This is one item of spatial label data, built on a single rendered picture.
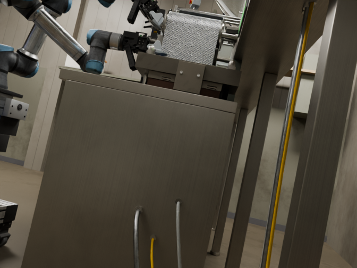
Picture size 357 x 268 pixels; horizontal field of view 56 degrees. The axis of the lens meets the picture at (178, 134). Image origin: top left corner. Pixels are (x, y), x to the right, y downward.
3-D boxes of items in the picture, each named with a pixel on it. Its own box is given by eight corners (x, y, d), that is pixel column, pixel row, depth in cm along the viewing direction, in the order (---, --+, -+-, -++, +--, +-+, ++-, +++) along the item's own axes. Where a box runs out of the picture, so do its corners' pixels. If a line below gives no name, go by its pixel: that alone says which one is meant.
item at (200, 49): (156, 69, 148) (165, 29, 149) (209, 79, 146) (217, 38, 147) (156, 69, 147) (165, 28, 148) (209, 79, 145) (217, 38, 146)
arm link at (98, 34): (89, 49, 155) (93, 31, 155) (112, 53, 154) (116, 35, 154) (83, 43, 147) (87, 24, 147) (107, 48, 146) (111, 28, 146)
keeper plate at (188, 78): (173, 90, 126) (179, 61, 127) (199, 95, 125) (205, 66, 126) (172, 88, 123) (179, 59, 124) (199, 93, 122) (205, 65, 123)
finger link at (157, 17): (168, 19, 152) (155, 5, 154) (158, 27, 152) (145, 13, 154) (169, 23, 155) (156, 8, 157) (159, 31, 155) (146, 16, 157)
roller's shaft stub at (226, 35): (221, 41, 155) (222, 32, 155) (236, 44, 154) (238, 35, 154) (221, 38, 150) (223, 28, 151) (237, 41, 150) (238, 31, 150)
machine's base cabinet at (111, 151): (141, 210, 368) (158, 134, 374) (198, 224, 362) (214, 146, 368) (7, 315, 118) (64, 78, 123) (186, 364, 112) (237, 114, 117)
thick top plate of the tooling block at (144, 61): (142, 76, 144) (145, 63, 144) (234, 94, 140) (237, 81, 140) (134, 66, 128) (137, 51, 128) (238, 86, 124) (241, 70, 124)
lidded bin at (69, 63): (103, 78, 504) (107, 61, 506) (91, 70, 467) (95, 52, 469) (76, 73, 515) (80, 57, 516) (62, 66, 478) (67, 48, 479)
